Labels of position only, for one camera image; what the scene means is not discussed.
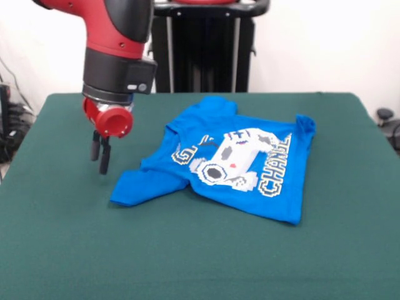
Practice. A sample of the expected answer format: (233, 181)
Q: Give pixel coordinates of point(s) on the blue t-shirt with white print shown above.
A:
(265, 193)

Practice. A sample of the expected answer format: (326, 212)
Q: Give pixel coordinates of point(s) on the black electronics box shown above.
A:
(4, 106)

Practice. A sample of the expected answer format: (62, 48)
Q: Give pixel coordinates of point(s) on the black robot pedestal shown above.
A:
(203, 50)

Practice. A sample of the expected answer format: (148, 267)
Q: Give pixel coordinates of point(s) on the dark green table cloth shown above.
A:
(62, 234)

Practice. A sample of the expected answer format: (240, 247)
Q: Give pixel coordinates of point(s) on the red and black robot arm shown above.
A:
(118, 47)

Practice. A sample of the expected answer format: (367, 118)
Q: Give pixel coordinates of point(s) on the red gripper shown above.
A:
(109, 120)

